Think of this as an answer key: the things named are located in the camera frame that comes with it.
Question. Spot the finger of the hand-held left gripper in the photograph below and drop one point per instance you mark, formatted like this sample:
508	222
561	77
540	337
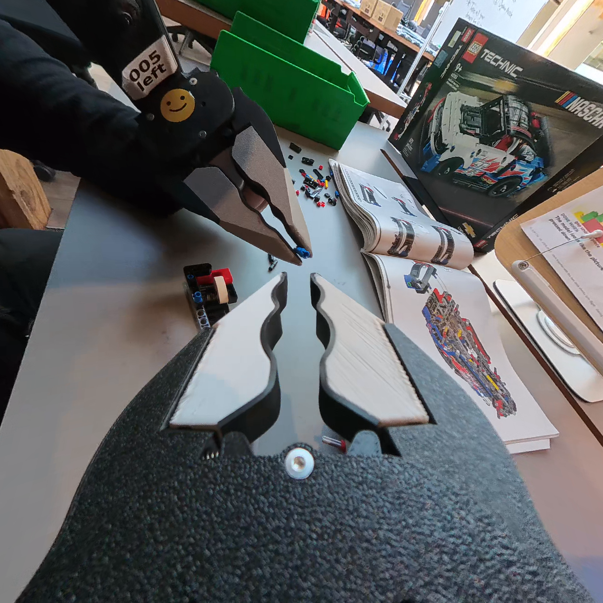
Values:
268	165
231	212

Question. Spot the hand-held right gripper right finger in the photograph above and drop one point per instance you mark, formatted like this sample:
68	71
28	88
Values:
377	372

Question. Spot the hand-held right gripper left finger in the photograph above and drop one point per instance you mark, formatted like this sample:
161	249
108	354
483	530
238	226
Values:
226	377

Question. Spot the pile of small brick pieces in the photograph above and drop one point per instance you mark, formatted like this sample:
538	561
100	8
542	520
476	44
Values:
316	179

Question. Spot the small toy brick assembly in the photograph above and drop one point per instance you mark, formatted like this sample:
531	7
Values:
212	283

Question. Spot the blue pin piece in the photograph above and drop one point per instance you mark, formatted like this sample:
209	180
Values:
301	252

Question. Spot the person's left forearm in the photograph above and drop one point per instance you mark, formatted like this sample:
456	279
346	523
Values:
66	104

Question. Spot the grey desk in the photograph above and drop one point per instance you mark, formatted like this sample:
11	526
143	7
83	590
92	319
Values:
113	311

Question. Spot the small black pin piece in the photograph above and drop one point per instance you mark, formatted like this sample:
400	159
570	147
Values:
272	262

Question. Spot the open instruction booklet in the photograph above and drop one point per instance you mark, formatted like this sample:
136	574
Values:
405	311

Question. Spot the small red pin piece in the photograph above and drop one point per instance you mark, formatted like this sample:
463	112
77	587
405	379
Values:
335	441

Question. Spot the green storage bin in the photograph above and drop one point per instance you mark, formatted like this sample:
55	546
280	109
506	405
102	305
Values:
283	85
273	14

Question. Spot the white stand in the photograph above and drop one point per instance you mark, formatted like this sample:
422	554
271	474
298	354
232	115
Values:
556	311

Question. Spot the toy set box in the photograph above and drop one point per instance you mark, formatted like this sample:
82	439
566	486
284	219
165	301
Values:
443	85

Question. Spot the person's black clothing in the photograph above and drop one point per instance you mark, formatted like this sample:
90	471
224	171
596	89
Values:
19	301

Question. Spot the printed paper sheet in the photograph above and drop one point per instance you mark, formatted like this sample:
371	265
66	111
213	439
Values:
575	254

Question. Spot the wooden post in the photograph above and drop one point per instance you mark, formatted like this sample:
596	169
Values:
19	188

